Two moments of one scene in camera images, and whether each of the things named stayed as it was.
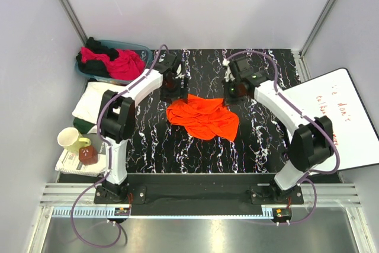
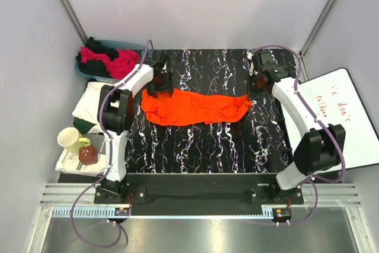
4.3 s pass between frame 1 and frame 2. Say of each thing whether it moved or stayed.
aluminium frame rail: stayed
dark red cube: stayed
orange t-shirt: moved
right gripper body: moved
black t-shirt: stayed
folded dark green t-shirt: stayed
